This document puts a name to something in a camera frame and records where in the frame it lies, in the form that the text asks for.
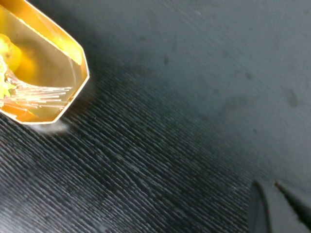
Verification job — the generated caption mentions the amber translucent right gripper right finger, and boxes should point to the amber translucent right gripper right finger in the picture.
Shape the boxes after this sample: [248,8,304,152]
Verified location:
[247,180,311,233]

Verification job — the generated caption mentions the amber translucent right gripper left finger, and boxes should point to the amber translucent right gripper left finger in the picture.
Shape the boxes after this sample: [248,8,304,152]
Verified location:
[0,0,90,125]

